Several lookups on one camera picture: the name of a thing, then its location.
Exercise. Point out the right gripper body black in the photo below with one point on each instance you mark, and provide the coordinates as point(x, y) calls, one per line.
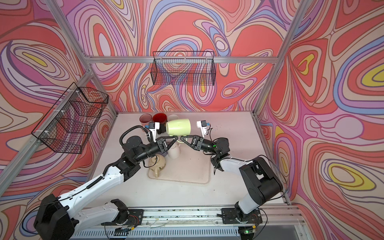
point(207, 145)

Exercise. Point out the white mug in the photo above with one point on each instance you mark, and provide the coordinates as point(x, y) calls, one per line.
point(174, 152)

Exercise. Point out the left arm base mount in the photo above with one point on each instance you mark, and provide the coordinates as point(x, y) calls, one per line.
point(129, 218)

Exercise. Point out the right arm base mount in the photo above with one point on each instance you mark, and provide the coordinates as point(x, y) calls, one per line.
point(236, 216)

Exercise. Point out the beige ceramic teapot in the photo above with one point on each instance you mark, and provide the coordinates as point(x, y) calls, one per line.
point(157, 163)

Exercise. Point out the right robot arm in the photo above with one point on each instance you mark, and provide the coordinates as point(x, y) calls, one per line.
point(260, 180)

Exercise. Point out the black wire basket back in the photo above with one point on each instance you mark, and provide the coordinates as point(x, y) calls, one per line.
point(183, 68)

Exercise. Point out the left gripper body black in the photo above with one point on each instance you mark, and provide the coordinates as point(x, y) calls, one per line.
point(152, 150)

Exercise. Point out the light blue mug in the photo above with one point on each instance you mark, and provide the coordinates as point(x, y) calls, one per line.
point(172, 117)

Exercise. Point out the black wire basket left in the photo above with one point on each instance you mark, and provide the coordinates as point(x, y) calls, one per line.
point(74, 121)

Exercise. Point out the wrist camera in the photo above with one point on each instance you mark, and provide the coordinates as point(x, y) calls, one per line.
point(154, 127)
point(204, 126)

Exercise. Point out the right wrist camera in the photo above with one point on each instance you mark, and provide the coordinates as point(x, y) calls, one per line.
point(204, 126)

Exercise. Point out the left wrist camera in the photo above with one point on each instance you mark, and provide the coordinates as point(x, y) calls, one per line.
point(154, 127)

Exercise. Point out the green mug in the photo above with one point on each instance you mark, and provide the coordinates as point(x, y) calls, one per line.
point(179, 127)

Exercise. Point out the beige plastic tray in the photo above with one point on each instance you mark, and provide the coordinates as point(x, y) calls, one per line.
point(190, 167)

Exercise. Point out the pink mug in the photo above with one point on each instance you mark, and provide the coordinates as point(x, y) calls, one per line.
point(145, 119)

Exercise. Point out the black skull mug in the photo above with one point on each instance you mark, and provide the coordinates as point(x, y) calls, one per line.
point(162, 119)

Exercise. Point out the black wire basket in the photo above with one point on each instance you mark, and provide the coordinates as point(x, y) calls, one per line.
point(74, 121)
point(183, 68)

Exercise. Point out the aluminium front rail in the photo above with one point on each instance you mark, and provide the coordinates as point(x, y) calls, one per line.
point(208, 216)

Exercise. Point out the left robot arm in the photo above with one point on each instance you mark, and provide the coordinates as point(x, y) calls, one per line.
point(58, 218)

